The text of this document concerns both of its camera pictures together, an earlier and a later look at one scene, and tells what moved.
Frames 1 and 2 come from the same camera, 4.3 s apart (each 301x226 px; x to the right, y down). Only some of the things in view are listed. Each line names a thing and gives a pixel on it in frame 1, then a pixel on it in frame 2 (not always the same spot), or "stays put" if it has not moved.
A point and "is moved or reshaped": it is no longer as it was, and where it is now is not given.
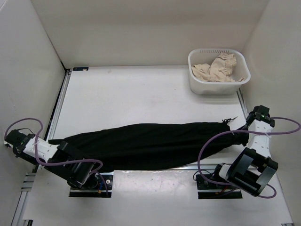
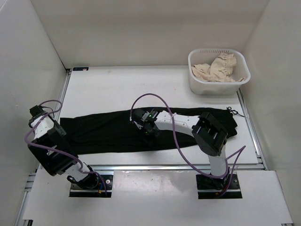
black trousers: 124,148 is moved or reshaped
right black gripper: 243,141 -> 142,126
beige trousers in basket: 220,70 stays put
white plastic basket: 217,71 stays put
